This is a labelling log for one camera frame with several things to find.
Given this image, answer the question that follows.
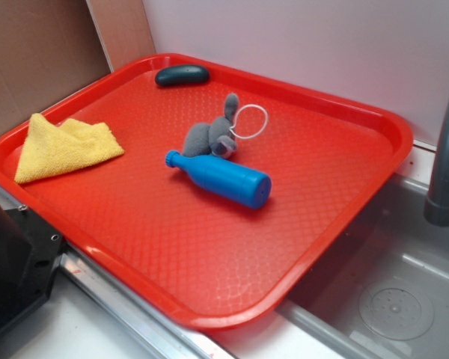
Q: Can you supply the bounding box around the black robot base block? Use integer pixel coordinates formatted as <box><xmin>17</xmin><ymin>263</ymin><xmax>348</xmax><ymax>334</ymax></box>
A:
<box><xmin>0</xmin><ymin>206</ymin><xmax>64</xmax><ymax>336</ymax></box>

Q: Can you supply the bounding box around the blue plastic bottle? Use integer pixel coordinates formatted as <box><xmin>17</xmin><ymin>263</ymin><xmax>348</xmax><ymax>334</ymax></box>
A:
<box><xmin>165</xmin><ymin>150</ymin><xmax>272</xmax><ymax>209</ymax></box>

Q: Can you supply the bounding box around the red plastic tray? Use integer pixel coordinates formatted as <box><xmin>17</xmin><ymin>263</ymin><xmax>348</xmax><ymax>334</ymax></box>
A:
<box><xmin>0</xmin><ymin>54</ymin><xmax>413</xmax><ymax>331</ymax></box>

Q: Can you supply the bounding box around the grey plush rabbit toy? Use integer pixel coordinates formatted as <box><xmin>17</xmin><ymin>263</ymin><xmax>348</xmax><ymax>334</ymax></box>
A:
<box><xmin>181</xmin><ymin>93</ymin><xmax>269</xmax><ymax>159</ymax></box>

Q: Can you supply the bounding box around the dark green toy cucumber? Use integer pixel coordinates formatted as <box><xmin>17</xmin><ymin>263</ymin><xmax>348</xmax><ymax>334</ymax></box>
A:
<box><xmin>155</xmin><ymin>64</ymin><xmax>210</xmax><ymax>87</ymax></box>

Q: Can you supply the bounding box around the yellow microfibre cloth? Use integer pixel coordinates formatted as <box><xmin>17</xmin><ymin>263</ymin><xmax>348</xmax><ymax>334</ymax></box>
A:
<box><xmin>14</xmin><ymin>114</ymin><xmax>124</xmax><ymax>184</ymax></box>

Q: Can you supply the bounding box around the grey plastic sink basin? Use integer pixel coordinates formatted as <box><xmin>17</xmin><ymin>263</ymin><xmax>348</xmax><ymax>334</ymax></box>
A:
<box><xmin>278</xmin><ymin>175</ymin><xmax>449</xmax><ymax>358</ymax></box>

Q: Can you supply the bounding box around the brown cardboard panel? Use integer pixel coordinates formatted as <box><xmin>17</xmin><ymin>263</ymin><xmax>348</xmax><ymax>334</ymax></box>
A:
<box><xmin>0</xmin><ymin>1</ymin><xmax>155</xmax><ymax>136</ymax></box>

